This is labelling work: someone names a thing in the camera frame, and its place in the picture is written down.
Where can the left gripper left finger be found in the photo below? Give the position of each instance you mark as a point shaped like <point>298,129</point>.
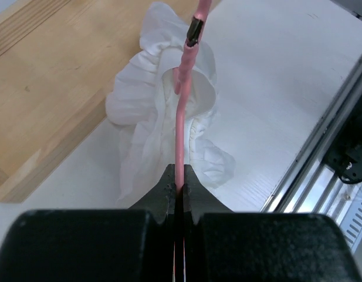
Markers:
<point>134,244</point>

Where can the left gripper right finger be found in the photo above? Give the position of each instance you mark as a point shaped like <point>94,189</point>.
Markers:
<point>223,245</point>

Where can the white skirt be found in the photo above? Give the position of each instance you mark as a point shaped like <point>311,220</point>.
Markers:
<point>143,105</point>

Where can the pink wire hanger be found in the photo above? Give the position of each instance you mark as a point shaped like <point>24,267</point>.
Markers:
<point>182,77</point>

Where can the wooden hanger rack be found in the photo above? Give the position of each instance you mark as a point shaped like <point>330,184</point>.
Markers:
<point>58,60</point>

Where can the aluminium mounting rail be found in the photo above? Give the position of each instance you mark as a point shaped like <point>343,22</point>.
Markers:
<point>308,183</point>

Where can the slotted cable duct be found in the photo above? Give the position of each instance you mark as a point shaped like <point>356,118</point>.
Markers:
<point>350,220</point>

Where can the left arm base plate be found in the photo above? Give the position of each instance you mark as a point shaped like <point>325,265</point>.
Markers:
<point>345,153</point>

